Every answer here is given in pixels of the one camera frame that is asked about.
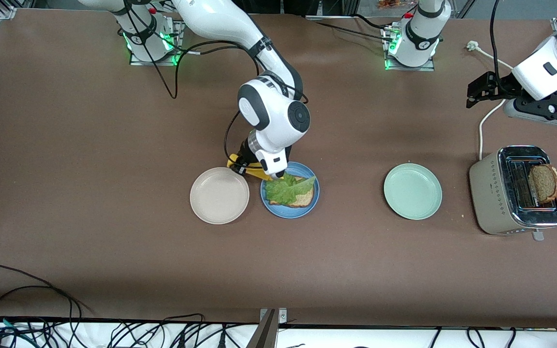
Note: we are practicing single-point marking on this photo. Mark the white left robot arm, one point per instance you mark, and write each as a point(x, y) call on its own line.
point(418, 38)

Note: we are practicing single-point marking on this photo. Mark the beige plate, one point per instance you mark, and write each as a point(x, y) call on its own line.
point(219, 195)

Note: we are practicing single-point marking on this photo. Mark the green lettuce leaf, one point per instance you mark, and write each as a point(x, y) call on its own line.
point(283, 191)

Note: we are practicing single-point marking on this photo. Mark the grey aluminium bar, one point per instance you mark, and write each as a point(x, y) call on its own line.
point(264, 333)

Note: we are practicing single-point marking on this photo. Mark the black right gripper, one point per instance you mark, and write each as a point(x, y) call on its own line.
point(248, 155)

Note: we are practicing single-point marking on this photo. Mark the yellow mustard squeeze bottle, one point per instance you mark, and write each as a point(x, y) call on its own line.
point(255, 172)

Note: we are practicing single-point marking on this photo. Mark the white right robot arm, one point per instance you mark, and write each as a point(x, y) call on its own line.
point(273, 116)

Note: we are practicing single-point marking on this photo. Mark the brown bread slice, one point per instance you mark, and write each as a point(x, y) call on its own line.
point(544, 183)
point(305, 199)

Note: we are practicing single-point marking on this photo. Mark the metal table edge bracket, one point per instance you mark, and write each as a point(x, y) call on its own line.
point(281, 316)

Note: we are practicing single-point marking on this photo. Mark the blue plate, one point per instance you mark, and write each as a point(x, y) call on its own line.
point(288, 212)

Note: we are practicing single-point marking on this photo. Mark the green plate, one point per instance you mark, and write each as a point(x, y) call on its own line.
point(413, 191)

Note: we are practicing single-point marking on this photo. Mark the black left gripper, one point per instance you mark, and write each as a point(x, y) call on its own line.
point(500, 85)

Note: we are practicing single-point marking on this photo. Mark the silver beige toaster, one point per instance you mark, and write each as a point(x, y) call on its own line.
point(489, 193)

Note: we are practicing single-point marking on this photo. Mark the orange packaged item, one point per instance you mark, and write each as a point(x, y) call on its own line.
point(394, 4)

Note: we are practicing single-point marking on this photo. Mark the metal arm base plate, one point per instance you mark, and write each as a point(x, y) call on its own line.
point(409, 68)
point(136, 62)

